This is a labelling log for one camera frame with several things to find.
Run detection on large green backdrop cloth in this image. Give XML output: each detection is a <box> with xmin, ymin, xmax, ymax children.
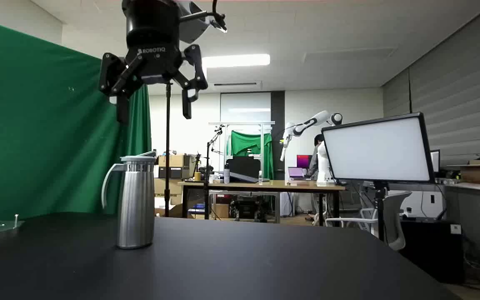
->
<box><xmin>0</xmin><ymin>15</ymin><xmax>154</xmax><ymax>220</ymax></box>

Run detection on rectangular ceiling light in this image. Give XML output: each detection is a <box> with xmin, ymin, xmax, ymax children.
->
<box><xmin>200</xmin><ymin>52</ymin><xmax>274</xmax><ymax>70</ymax></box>

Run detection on wooden table with black legs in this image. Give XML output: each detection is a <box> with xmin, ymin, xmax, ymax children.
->
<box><xmin>179</xmin><ymin>179</ymin><xmax>349</xmax><ymax>227</ymax></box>

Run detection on white equipment box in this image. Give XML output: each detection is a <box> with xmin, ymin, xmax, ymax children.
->
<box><xmin>399</xmin><ymin>189</ymin><xmax>449</xmax><ymax>222</ymax></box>

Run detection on black case on table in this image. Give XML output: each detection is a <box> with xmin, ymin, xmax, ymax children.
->
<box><xmin>225</xmin><ymin>155</ymin><xmax>264</xmax><ymax>185</ymax></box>

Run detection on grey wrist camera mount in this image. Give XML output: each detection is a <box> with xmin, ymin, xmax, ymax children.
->
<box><xmin>175</xmin><ymin>0</ymin><xmax>229</xmax><ymax>45</ymax></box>

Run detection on black computer tower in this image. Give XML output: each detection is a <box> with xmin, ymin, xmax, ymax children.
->
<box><xmin>399</xmin><ymin>217</ymin><xmax>467</xmax><ymax>287</ymax></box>

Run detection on white office chair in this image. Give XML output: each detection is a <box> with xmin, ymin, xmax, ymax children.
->
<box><xmin>325</xmin><ymin>190</ymin><xmax>412</xmax><ymax>254</ymax></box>

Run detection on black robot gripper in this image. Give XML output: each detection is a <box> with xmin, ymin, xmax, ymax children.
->
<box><xmin>97</xmin><ymin>0</ymin><xmax>210</xmax><ymax>125</ymax></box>

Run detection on ceiling air vent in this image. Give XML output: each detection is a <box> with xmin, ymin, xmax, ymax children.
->
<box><xmin>210</xmin><ymin>80</ymin><xmax>265</xmax><ymax>92</ymax></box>

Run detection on laptop with pink screen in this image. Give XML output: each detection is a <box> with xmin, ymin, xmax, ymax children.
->
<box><xmin>285</xmin><ymin>154</ymin><xmax>315</xmax><ymax>182</ymax></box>

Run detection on person in grey top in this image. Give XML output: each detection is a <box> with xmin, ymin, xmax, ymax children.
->
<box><xmin>310</xmin><ymin>134</ymin><xmax>327</xmax><ymax>180</ymax></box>

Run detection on black monitor stand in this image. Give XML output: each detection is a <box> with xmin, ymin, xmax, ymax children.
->
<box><xmin>369</xmin><ymin>180</ymin><xmax>399</xmax><ymax>242</ymax></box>

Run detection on white whiteboard on stand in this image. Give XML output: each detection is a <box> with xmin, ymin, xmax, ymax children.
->
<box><xmin>320</xmin><ymin>112</ymin><xmax>437</xmax><ymax>185</ymax></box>

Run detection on small green backdrop cloth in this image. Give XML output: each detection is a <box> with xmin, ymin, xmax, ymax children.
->
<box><xmin>229</xmin><ymin>129</ymin><xmax>275</xmax><ymax>180</ymax></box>

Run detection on black thin stand pole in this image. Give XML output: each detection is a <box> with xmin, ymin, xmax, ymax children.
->
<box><xmin>162</xmin><ymin>79</ymin><xmax>174</xmax><ymax>219</ymax></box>

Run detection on camera tripod stand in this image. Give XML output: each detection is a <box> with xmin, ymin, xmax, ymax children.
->
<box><xmin>202</xmin><ymin>122</ymin><xmax>230</xmax><ymax>220</ymax></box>

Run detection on small secondary monitor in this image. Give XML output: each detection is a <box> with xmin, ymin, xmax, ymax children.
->
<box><xmin>429</xmin><ymin>149</ymin><xmax>444</xmax><ymax>175</ymax></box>

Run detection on stacked cardboard boxes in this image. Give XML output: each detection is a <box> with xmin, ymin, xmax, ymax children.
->
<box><xmin>155</xmin><ymin>152</ymin><xmax>202</xmax><ymax>182</ymax></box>

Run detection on stainless steel flask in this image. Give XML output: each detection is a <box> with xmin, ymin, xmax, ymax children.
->
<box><xmin>100</xmin><ymin>150</ymin><xmax>159</xmax><ymax>250</ymax></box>

